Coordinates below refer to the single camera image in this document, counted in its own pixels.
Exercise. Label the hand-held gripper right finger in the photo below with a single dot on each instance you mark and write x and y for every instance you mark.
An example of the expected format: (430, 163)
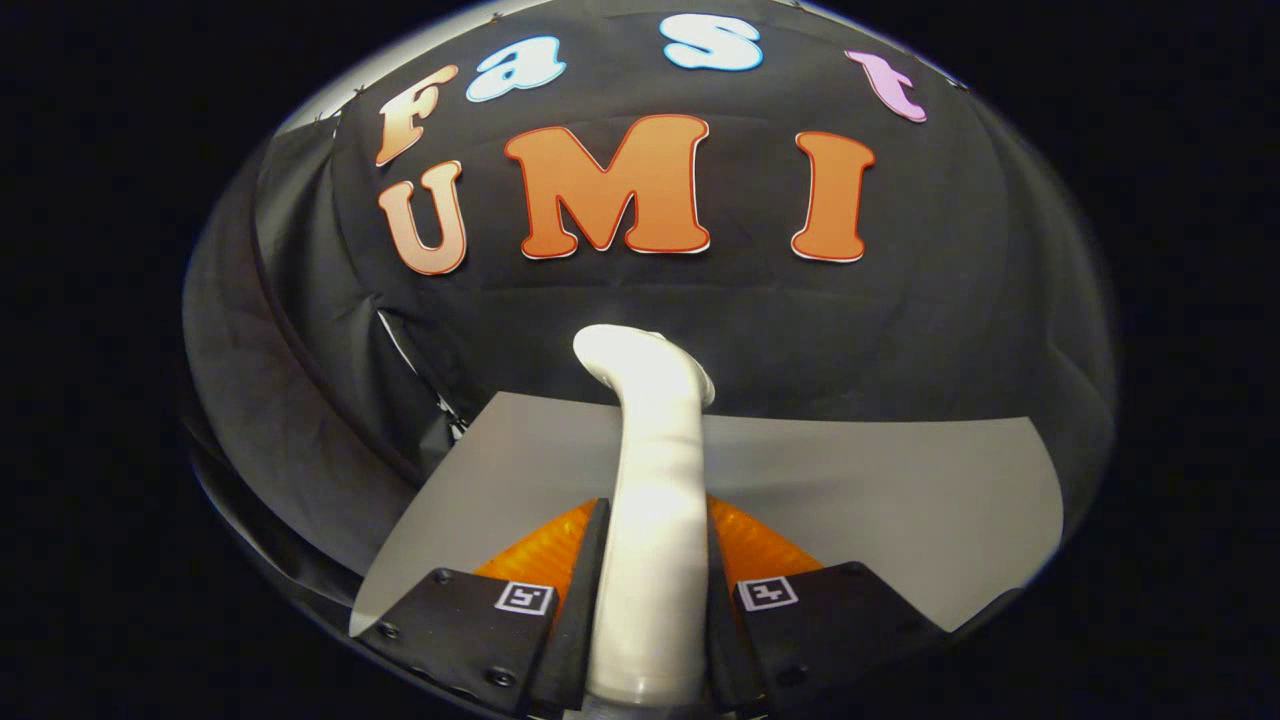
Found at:
(722, 640)

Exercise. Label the white garment steamer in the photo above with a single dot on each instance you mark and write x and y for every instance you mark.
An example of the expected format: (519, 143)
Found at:
(655, 520)

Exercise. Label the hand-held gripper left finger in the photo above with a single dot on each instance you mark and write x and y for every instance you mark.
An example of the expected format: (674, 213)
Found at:
(585, 600)

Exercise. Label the grey cabinet with drawers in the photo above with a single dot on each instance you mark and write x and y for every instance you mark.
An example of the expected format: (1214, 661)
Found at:
(880, 500)

